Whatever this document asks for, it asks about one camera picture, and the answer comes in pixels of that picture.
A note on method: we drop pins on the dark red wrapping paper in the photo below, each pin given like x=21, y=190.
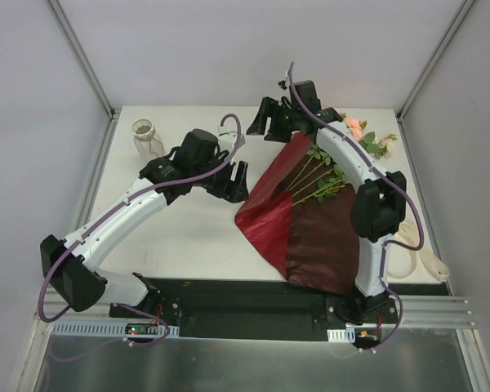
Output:
x=311, y=244

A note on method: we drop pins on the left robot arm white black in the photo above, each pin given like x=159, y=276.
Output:
x=72, y=265

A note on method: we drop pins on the white cable duct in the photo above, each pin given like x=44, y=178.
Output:
x=113, y=329
x=341, y=335

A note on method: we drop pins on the cream printed ribbon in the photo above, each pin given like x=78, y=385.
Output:
x=404, y=263

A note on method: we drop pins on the left white cable duct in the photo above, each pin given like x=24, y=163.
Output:
x=113, y=329

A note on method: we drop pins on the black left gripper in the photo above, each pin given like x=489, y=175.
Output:
x=224, y=184

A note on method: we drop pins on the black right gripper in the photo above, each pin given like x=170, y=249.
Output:
x=278, y=118

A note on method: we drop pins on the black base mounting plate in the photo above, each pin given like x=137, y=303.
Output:
x=249, y=310

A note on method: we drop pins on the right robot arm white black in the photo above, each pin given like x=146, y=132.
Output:
x=379, y=205

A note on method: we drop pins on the right aluminium frame post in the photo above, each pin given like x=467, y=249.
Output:
x=454, y=26

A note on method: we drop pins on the beige ceramic vase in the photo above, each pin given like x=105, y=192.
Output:
x=147, y=141

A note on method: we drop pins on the pink flower bouquet green leaves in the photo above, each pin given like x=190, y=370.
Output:
x=321, y=177

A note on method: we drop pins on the right white cable duct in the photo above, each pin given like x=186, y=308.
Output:
x=341, y=335

